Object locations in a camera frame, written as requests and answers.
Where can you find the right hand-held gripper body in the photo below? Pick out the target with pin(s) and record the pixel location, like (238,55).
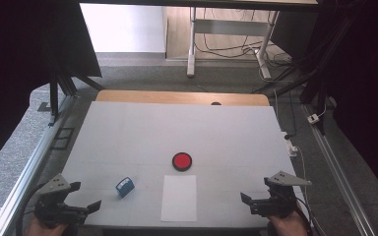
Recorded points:
(279,203)

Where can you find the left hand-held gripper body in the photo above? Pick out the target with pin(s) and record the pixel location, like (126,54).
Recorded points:
(54,205)

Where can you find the blue stamp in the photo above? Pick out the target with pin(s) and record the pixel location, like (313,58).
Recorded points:
(125,187)

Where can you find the round red ink pad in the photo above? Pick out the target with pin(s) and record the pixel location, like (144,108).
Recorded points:
(182,161)

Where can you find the person's right hand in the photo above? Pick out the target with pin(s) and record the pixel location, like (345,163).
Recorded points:
(287,226)

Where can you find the person's left hand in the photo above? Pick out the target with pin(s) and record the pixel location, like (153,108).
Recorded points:
(39,229)

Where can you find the white power strip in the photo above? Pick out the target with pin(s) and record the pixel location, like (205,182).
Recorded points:
(290,146)

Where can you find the white paper sheet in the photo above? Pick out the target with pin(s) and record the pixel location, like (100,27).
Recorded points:
(178,198)

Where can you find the small white adapter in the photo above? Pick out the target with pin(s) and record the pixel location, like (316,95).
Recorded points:
(313,118)

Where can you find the black metal stand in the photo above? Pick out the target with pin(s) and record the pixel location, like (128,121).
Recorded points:
(55,95)

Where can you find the black table grommet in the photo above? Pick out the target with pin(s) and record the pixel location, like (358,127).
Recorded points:
(216,103)

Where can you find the large white table mat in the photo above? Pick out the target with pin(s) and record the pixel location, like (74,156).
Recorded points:
(177,131)

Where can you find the wooden table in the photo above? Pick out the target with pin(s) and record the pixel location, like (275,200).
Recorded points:
(177,97)

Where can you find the black curtain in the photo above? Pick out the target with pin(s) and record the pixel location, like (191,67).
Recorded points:
(19,65)
(364,82)

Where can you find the aluminium rail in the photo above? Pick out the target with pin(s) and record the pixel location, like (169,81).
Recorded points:
(29,170)
(334,170)

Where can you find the white desk frame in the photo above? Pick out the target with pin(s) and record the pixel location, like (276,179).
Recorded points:
(229,27)

